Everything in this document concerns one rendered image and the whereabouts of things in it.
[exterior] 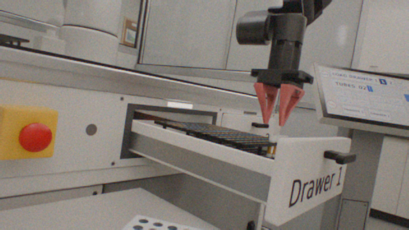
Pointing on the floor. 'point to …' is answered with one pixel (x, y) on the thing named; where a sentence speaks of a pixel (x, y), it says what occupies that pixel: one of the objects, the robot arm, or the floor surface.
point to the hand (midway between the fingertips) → (273, 120)
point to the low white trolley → (98, 213)
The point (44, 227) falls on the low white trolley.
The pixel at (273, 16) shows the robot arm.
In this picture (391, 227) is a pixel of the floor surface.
